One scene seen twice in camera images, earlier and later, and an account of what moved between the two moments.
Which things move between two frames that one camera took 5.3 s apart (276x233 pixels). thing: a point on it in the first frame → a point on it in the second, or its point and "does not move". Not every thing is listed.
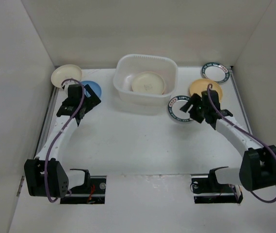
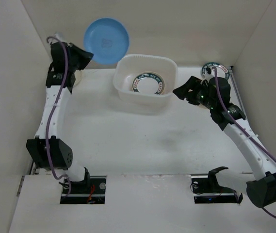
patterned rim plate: [174, 105] → [148, 82]
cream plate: [148, 82] does not move
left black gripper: [93, 100] → [86, 56]
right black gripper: [193, 111] → [193, 91]
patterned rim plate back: [216, 71] does not move
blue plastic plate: [94, 87] → [106, 39]
